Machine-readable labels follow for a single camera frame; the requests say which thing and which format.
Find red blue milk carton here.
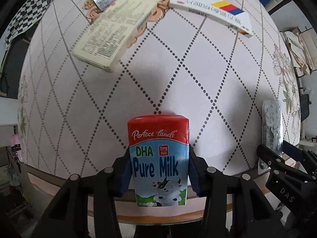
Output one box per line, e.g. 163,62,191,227
127,114,190,207

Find pink suitcase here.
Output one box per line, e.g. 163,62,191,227
11,134,24,163

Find cream chair with cloth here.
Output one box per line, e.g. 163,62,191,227
281,27,316,77

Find white cabinet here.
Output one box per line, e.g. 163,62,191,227
0,97,19,126

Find patterned tablecloth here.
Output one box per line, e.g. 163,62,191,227
19,0,300,196

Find white box coloured stripes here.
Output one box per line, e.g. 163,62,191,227
169,0,253,38

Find pale yellow medicine box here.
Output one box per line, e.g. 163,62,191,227
73,0,160,72

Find black white checkered cloth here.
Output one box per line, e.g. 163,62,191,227
4,0,51,48

